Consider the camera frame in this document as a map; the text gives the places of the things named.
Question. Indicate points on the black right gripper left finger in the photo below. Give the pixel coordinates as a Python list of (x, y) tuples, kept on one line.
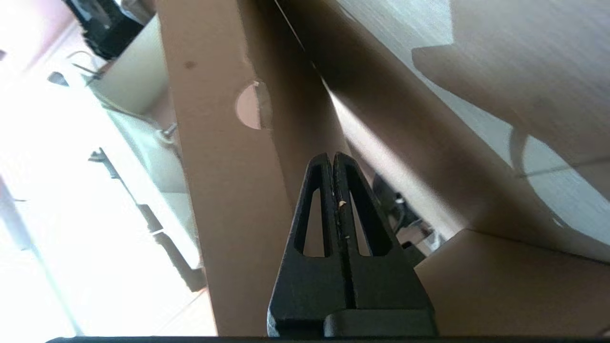
[(305, 290)]

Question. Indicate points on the black background equipment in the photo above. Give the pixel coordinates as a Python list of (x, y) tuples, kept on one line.
[(107, 26)]

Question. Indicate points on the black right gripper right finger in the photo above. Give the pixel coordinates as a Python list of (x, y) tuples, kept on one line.
[(386, 286)]

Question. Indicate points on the brown cardboard shoe box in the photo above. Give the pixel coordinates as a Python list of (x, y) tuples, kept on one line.
[(228, 166)]

